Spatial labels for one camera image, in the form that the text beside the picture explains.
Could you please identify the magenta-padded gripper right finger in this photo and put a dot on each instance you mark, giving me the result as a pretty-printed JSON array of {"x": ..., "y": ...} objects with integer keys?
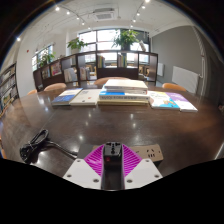
[{"x": 131, "y": 161}]

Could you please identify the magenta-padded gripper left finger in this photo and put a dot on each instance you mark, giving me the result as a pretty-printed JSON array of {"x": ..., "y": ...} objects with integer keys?
[{"x": 95, "y": 161}]

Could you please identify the black charger block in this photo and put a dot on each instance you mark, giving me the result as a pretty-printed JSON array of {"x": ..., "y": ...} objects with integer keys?
[{"x": 112, "y": 150}]

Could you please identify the brown and black power strip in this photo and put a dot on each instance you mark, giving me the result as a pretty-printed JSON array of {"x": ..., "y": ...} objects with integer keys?
[{"x": 151, "y": 153}]

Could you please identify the tan book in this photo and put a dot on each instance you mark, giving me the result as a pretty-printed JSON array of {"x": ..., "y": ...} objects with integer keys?
[{"x": 121, "y": 103}]

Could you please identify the thin white book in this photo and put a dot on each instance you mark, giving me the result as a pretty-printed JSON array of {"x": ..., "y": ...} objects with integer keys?
[{"x": 86, "y": 97}]

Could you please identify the blue and white book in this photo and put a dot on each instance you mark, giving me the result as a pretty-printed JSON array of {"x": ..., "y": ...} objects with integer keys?
[{"x": 123, "y": 96}]

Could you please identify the colourful picture book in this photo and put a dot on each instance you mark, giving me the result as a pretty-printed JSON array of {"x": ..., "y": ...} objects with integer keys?
[{"x": 161, "y": 100}]

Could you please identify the dark blue book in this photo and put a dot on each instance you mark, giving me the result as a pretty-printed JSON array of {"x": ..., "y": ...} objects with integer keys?
[{"x": 65, "y": 97}]

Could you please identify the thick white book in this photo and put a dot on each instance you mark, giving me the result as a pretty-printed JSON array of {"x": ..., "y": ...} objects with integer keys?
[{"x": 126, "y": 85}]

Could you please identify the purple and white book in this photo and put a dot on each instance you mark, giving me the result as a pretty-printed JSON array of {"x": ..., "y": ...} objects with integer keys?
[{"x": 181, "y": 101}]

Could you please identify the orange chairs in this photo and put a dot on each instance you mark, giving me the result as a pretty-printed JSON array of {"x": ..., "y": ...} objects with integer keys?
[{"x": 55, "y": 86}]

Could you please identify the dark open shelf unit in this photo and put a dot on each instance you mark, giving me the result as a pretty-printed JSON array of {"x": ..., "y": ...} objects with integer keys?
[{"x": 116, "y": 72}]

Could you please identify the green potted plant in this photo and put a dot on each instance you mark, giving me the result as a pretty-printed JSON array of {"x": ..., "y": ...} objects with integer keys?
[
  {"x": 46, "y": 59},
  {"x": 76, "y": 44},
  {"x": 125, "y": 38}
]

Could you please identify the side window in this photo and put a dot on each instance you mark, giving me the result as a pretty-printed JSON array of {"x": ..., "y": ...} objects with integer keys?
[{"x": 35, "y": 61}]

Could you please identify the large window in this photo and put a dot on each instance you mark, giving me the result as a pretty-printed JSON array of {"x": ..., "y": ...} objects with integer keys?
[{"x": 103, "y": 36}]

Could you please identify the ceiling air conditioner unit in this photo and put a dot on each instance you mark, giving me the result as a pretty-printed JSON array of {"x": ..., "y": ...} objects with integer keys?
[{"x": 104, "y": 15}]

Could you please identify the ceiling spot lights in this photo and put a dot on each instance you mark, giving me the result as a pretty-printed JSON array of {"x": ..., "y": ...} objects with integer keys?
[{"x": 57, "y": 8}]

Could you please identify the small white wall radiator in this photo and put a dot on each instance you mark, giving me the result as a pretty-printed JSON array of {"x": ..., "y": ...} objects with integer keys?
[{"x": 160, "y": 69}]

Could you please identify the large white wall radiator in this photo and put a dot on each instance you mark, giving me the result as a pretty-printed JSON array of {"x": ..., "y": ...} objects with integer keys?
[{"x": 185, "y": 79}]

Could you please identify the wall bookcase with books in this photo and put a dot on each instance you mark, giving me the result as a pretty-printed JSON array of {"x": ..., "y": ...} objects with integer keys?
[{"x": 8, "y": 86}]

